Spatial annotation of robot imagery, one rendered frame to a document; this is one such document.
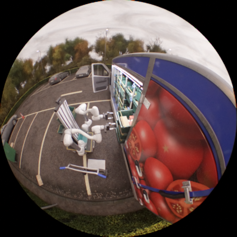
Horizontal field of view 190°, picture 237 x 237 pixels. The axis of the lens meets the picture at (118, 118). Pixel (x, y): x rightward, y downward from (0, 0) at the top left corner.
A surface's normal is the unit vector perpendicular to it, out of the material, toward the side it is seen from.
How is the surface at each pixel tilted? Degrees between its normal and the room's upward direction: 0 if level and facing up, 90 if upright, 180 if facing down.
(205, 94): 90
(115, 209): 8
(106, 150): 0
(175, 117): 90
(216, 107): 90
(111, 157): 0
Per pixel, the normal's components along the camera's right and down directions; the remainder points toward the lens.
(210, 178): -0.97, 0.10
